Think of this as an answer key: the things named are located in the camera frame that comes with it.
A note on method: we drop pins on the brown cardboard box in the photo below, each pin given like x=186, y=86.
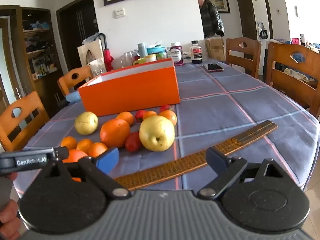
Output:
x=215, y=48

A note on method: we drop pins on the person's left hand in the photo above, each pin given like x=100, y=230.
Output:
x=8, y=217

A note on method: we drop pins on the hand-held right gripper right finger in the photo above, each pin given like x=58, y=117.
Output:
x=217, y=156

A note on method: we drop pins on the large yellow pear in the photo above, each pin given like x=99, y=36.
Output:
x=156, y=133

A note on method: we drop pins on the black smartphone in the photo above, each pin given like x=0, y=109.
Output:
x=213, y=67

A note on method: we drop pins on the teal plastic container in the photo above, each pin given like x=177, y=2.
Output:
x=155, y=50

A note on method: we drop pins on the dark glass bottle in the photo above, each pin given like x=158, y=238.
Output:
x=196, y=55

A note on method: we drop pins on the dark wooden door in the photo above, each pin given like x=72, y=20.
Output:
x=75, y=30

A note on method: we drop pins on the purple supplement bottle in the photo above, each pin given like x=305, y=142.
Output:
x=176, y=56

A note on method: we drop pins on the white jar with yellow lid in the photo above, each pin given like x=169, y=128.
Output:
x=151, y=58

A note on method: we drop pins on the large yellow citrus fruit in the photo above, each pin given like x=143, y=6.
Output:
x=86, y=123

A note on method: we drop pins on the blue plastic bag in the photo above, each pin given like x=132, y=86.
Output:
x=90, y=39

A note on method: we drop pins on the hanging dark jacket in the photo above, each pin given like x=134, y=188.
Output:
x=211, y=17

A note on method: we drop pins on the small orange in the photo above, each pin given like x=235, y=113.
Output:
x=68, y=143
x=84, y=145
x=149, y=115
x=98, y=149
x=125, y=118
x=75, y=155
x=170, y=117

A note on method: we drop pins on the orange cardboard box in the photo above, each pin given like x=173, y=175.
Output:
x=130, y=92

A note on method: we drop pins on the grey-blue tall cup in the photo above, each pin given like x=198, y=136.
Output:
x=142, y=49

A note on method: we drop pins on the brown wooden ruler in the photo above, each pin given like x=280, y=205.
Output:
x=175, y=166

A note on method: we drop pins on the clear plastic container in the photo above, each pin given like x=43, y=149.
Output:
x=118, y=63

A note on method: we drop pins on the red folded umbrella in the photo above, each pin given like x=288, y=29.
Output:
x=108, y=57

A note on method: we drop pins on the yellow mug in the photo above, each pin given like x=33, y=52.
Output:
x=140, y=62

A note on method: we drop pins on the wooden chair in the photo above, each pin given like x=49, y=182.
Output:
x=35, y=112
x=65, y=82
x=282, y=80
x=232, y=55

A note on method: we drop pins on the green-lid jar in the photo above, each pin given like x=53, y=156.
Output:
x=161, y=55

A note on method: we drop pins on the wooden shelf cabinet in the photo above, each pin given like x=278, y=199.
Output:
x=51, y=30

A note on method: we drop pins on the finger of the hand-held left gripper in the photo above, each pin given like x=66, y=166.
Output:
x=61, y=152

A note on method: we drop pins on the white wall switch panel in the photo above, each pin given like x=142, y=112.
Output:
x=118, y=13

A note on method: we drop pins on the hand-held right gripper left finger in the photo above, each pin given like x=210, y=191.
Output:
x=107, y=160

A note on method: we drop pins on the paper bag with brown print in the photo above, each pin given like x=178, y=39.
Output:
x=88, y=51

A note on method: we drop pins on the blue plaid tablecloth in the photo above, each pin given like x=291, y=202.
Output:
x=225, y=110

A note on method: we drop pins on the black handbag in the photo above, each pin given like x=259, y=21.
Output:
x=263, y=33

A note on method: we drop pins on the large orange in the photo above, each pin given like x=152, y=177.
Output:
x=115, y=133

